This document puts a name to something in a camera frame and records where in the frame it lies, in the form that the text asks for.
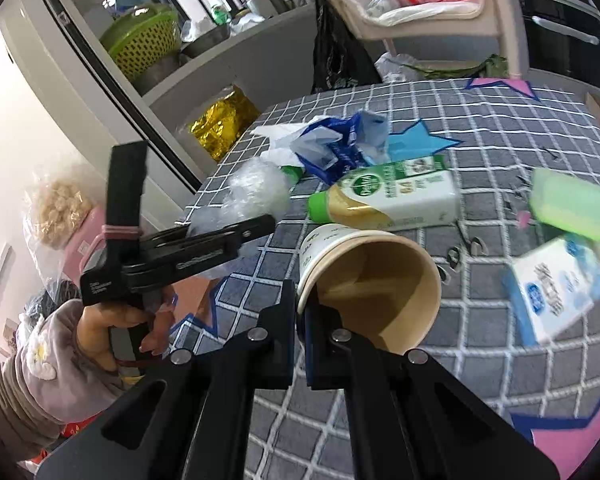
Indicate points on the person's left hand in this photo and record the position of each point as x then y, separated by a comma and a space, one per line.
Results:
97, 330

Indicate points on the clear plastic wrap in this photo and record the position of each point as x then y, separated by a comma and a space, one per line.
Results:
255, 185

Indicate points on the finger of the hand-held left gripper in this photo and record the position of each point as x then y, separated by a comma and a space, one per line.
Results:
250, 227

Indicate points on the light green foam sheet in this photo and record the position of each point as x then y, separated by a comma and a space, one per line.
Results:
570, 205

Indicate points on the grey checked star tablecloth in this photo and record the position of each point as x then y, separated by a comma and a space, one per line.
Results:
480, 370

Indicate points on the clear bag of puffed snacks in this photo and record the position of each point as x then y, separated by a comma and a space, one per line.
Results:
60, 205

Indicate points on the white paper cup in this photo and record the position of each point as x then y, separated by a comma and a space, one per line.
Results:
380, 280

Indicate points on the steel bowl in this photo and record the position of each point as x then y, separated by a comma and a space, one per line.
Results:
205, 42

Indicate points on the black plastic bag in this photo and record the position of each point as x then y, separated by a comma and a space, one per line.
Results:
340, 55

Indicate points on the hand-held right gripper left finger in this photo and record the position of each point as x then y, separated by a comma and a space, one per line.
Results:
275, 340

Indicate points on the green plastic colander basket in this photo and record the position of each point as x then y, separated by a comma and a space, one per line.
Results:
140, 40

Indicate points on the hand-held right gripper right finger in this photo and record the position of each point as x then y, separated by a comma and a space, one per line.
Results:
310, 350

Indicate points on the person's left forearm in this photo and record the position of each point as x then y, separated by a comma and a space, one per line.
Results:
45, 375

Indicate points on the blue plastic wrapper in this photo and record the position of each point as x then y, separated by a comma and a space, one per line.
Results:
330, 145

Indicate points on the beige plastic cart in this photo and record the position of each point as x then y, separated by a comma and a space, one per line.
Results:
430, 30

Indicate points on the gold foil bag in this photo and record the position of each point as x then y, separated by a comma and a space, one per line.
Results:
220, 125

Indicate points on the black built-in oven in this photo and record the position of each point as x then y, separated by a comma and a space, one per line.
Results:
565, 50

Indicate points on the blue white small carton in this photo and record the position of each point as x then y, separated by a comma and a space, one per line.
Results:
550, 290

